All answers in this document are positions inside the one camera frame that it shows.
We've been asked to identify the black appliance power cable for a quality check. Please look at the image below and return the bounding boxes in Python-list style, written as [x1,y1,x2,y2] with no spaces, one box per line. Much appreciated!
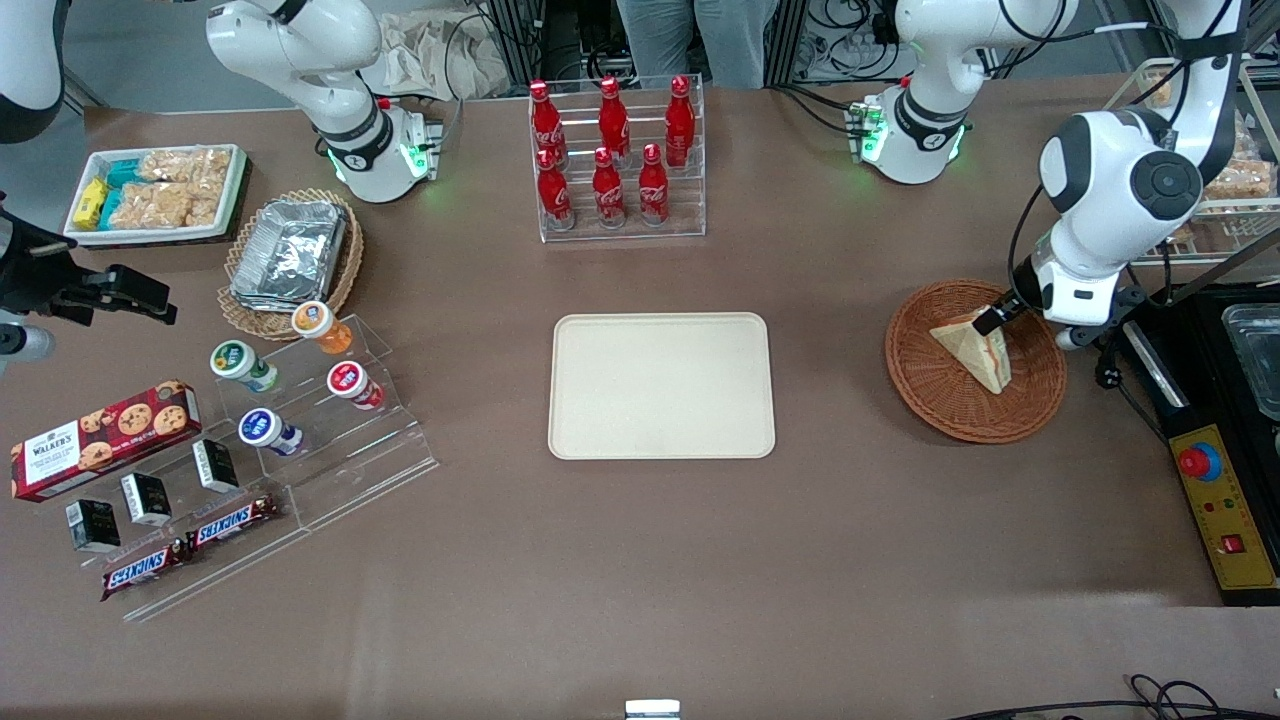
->
[1088,308,1173,443]

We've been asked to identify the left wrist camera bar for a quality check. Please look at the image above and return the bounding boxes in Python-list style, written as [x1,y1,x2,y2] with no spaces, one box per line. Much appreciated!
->
[1055,288,1149,353]

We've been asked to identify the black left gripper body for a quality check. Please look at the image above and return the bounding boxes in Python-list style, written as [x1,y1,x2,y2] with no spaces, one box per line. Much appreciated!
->
[1010,252,1051,313]

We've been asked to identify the green lid yogurt cup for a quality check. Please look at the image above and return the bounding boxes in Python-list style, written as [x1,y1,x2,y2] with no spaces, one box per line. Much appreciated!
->
[209,340,280,394]

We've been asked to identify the clear rice cracker packet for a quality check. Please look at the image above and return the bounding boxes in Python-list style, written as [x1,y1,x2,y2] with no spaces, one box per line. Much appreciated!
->
[135,147,233,187]
[105,180,223,231]

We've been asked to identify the white wire snack rack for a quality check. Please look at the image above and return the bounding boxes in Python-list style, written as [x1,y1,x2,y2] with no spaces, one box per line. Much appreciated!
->
[1105,55,1280,267]

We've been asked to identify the red lid yogurt cup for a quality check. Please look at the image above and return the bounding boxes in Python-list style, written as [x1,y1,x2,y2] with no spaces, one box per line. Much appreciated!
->
[326,361,385,412]

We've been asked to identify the yellow emergency stop control panel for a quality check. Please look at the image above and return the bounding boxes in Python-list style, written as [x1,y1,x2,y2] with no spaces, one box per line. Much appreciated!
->
[1168,424,1280,593]

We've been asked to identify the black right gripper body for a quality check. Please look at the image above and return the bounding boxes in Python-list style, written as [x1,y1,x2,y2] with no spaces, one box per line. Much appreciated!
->
[0,198,99,327]

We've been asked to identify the stacked aluminium foil trays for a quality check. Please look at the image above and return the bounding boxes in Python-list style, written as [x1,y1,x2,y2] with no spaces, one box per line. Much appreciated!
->
[230,199,349,311]

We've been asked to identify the clear acrylic snack stand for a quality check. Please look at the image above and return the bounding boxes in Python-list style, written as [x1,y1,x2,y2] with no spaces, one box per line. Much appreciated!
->
[30,430,313,624]

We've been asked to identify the red Walkers cookie box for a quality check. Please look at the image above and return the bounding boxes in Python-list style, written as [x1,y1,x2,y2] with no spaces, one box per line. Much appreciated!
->
[10,380,203,503]

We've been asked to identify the brown round wicker basket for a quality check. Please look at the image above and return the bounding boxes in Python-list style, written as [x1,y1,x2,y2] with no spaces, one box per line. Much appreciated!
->
[885,278,1068,445]

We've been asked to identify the black arm base cable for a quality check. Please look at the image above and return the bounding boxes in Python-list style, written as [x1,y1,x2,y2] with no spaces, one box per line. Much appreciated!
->
[770,82,863,137]

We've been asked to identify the orange lid yogurt cup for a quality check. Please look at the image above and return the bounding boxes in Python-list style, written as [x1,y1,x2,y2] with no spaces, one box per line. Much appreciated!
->
[291,301,354,356]

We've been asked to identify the cream rectangular serving tray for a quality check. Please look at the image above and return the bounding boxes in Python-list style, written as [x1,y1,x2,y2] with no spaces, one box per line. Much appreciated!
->
[547,312,777,461]

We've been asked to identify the small black box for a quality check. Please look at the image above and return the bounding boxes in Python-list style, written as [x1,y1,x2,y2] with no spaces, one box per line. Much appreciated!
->
[192,438,240,494]
[65,498,122,554]
[120,472,173,528]

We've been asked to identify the white rectangular snack tray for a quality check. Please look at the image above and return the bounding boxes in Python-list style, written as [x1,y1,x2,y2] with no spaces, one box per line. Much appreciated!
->
[62,143,249,247]

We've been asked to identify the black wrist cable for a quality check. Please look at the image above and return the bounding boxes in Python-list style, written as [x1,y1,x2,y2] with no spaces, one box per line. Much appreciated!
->
[1005,180,1051,299]

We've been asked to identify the Snickers chocolate bar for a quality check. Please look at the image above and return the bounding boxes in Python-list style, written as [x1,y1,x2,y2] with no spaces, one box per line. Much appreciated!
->
[186,494,282,553]
[100,540,191,602]

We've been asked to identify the blue lid yogurt cup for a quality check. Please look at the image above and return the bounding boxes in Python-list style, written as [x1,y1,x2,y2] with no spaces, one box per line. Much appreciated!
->
[237,408,303,457]

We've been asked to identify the triangular white bread sandwich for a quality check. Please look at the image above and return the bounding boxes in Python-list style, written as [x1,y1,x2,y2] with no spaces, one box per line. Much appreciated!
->
[929,312,1012,396]

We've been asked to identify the clear acrylic bottle rack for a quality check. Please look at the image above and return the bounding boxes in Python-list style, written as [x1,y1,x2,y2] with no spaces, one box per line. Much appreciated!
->
[527,73,708,244]

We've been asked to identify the light tan wicker basket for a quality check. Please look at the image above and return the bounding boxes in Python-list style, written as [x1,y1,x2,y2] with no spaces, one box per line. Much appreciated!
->
[217,188,365,343]

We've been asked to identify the black countertop appliance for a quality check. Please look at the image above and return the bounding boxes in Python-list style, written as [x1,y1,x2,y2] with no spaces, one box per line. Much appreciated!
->
[1120,283,1280,607]

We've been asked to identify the red cola bottle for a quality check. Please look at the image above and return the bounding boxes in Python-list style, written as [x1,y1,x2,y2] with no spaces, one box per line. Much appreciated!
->
[637,143,671,228]
[528,79,569,169]
[597,76,632,166]
[535,148,578,232]
[664,75,697,169]
[591,147,628,230]

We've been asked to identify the person in grey jeans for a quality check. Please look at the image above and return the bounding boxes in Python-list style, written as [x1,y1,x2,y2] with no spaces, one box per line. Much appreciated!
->
[615,0,781,91]

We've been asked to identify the yellow snack packet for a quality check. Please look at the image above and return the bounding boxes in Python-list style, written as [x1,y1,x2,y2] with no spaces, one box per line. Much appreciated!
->
[73,178,110,230]

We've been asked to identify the beige cloth bag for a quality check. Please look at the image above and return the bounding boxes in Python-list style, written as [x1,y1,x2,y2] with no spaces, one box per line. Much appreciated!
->
[360,10,511,101]

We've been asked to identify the clear acrylic cup stand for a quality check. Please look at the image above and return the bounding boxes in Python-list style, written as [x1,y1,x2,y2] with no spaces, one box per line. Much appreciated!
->
[205,314,441,532]

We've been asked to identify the black floor cable bundle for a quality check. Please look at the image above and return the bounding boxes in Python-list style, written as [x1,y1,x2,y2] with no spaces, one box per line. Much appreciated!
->
[950,675,1280,720]

